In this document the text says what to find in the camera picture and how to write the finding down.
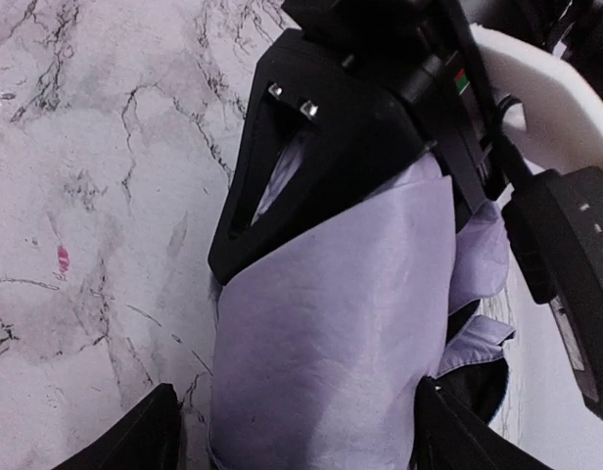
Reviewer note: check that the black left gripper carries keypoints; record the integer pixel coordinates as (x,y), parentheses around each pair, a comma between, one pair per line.
(424,53)

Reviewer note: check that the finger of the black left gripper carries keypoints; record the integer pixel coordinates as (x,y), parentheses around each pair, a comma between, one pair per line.
(317,139)

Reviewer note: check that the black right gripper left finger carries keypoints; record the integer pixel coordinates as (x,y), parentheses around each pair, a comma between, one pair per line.
(146,437)

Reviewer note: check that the lavender folding umbrella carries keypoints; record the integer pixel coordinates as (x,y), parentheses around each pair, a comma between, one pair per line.
(320,345)

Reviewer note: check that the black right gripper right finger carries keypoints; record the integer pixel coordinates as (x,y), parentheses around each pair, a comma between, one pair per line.
(448,435)

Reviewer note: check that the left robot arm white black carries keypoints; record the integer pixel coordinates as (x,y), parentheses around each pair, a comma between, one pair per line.
(544,67)

